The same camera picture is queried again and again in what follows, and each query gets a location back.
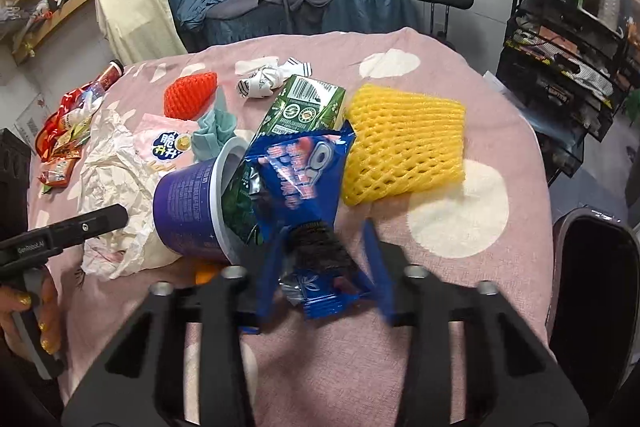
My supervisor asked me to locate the cream cloth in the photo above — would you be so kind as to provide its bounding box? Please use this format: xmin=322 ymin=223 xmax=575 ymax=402
xmin=95 ymin=0 xmax=188 ymax=65

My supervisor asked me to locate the person's left hand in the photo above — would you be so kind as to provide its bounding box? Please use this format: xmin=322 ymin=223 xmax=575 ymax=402
xmin=0 ymin=278 xmax=63 ymax=360

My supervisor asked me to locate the white wrapping paper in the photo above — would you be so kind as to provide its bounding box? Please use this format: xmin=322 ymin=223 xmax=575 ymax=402
xmin=77 ymin=107 xmax=173 ymax=282

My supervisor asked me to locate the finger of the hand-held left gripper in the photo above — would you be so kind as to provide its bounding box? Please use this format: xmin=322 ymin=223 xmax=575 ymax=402
xmin=49 ymin=203 xmax=130 ymax=252

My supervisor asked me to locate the green drink carton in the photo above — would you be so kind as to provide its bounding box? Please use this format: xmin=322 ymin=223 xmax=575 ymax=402
xmin=222 ymin=74 xmax=347 ymax=247

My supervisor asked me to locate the blue cookie wrapper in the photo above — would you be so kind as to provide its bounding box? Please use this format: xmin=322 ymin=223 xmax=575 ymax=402
xmin=244 ymin=119 xmax=373 ymax=320

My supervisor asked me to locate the pile of snack wrappers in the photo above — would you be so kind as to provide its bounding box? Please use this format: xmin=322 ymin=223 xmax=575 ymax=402
xmin=35 ymin=89 xmax=108 ymax=192

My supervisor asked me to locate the black crate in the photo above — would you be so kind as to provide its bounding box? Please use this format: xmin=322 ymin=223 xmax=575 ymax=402
xmin=0 ymin=127 xmax=33 ymax=238

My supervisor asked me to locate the pink snack packet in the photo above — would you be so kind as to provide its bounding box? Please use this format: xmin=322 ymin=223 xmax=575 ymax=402
xmin=131 ymin=113 xmax=201 ymax=172

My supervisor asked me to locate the red foam fruit net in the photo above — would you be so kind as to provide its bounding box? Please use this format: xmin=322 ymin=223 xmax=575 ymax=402
xmin=163 ymin=71 xmax=219 ymax=120

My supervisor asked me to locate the white paper sheet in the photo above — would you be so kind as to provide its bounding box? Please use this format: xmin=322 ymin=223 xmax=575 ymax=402
xmin=482 ymin=69 xmax=507 ymax=94

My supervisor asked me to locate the purple plastic cup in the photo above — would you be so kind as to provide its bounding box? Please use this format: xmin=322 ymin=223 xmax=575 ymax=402
xmin=152 ymin=138 xmax=251 ymax=267

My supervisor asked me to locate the wall sign with code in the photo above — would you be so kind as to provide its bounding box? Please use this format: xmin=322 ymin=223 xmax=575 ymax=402
xmin=14 ymin=94 xmax=51 ymax=142

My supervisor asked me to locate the yellow foam fruit net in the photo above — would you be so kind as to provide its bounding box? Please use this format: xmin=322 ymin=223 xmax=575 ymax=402
xmin=341 ymin=83 xmax=467 ymax=208

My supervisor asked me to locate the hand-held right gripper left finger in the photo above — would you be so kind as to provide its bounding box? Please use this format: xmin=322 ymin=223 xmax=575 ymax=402
xmin=61 ymin=227 xmax=292 ymax=427

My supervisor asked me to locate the white printed paper bag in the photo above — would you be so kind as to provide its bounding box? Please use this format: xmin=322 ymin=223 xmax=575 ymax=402
xmin=235 ymin=55 xmax=313 ymax=100

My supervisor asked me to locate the clear bottle with red cap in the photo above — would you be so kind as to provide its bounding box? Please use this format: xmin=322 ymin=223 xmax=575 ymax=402
xmin=82 ymin=59 xmax=125 ymax=108

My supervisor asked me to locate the massage bed with blue cover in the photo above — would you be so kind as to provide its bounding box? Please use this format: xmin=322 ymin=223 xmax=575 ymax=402
xmin=165 ymin=0 xmax=421 ymax=52

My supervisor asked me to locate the dark trash bin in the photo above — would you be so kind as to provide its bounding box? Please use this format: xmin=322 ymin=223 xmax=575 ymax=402
xmin=547 ymin=206 xmax=640 ymax=427

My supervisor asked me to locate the black metal storage cart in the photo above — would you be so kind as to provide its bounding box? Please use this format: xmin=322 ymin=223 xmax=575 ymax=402
xmin=495 ymin=0 xmax=628 ymax=188

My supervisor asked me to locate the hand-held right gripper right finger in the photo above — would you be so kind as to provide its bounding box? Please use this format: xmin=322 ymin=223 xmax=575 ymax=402
xmin=361 ymin=218 xmax=590 ymax=427

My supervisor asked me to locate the teal cloth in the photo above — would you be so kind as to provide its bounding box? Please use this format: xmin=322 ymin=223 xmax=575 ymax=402
xmin=191 ymin=108 xmax=238 ymax=162

